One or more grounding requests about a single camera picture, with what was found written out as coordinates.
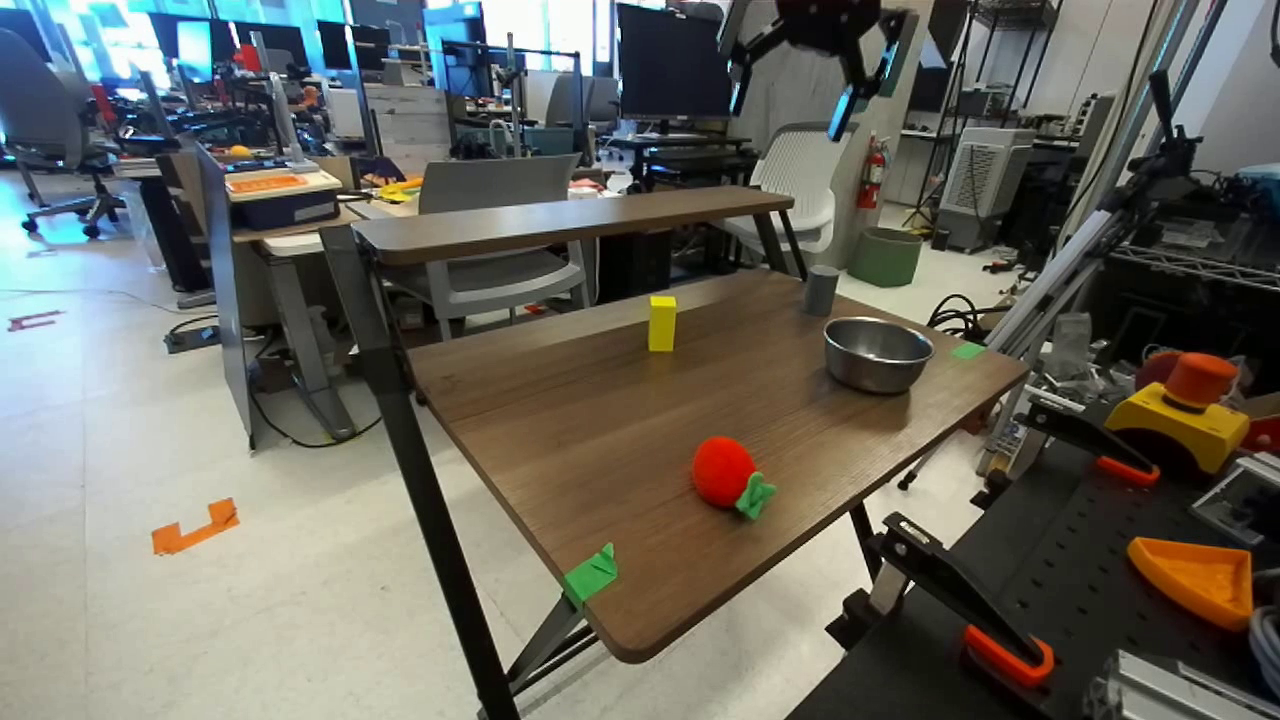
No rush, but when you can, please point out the black monitor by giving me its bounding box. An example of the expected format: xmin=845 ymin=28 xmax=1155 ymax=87
xmin=614 ymin=2 xmax=738 ymax=138

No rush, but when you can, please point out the silver pot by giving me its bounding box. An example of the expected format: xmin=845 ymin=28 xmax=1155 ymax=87
xmin=823 ymin=317 xmax=936 ymax=395

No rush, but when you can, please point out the green bin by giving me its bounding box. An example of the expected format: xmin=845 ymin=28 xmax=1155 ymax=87
xmin=847 ymin=226 xmax=924 ymax=290

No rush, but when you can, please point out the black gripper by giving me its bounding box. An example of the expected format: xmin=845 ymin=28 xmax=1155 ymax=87
xmin=718 ymin=0 xmax=913 ymax=142

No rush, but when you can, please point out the grey office chair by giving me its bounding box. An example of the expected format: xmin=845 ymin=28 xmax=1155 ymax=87
xmin=0 ymin=27 xmax=128 ymax=240

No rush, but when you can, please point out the black power strip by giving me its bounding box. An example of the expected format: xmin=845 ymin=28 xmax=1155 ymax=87
xmin=162 ymin=321 xmax=222 ymax=356

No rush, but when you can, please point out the white chair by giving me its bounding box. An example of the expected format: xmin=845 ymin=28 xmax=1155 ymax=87
xmin=718 ymin=121 xmax=859 ymax=257

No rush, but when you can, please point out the red plush strawberry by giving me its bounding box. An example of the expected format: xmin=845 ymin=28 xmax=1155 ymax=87
xmin=691 ymin=435 xmax=778 ymax=522

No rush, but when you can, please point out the grey cup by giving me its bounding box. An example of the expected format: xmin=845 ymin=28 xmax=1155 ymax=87
xmin=804 ymin=265 xmax=841 ymax=318

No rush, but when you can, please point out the yellow emergency stop button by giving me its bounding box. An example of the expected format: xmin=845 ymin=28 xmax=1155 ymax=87
xmin=1103 ymin=351 xmax=1253 ymax=476

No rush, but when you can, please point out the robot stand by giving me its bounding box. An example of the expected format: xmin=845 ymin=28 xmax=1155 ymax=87
xmin=786 ymin=438 xmax=1280 ymax=720

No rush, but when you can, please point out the box with orange lid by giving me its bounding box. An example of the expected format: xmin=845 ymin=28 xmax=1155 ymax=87
xmin=223 ymin=165 xmax=345 ymax=233

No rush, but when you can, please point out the orange triangular tray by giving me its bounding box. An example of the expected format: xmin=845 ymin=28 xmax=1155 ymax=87
xmin=1127 ymin=536 xmax=1255 ymax=632

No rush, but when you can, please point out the black clamp with orange tips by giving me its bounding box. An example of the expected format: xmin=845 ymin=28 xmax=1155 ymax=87
xmin=866 ymin=512 xmax=1057 ymax=692
xmin=1018 ymin=388 xmax=1163 ymax=489

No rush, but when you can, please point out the white air cooler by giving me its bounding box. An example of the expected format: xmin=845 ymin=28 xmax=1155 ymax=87
xmin=936 ymin=127 xmax=1039 ymax=253

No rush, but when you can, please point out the red fire extinguisher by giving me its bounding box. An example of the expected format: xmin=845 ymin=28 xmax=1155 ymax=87
xmin=856 ymin=132 xmax=892 ymax=212

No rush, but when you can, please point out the orange floor tape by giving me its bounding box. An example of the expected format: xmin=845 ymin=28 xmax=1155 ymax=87
xmin=150 ymin=497 xmax=242 ymax=557

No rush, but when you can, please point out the black cable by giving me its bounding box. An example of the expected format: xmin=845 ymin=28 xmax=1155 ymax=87
xmin=926 ymin=292 xmax=1013 ymax=343

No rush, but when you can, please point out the black wire shelf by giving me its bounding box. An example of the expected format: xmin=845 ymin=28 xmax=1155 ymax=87
xmin=903 ymin=0 xmax=1063 ymax=233

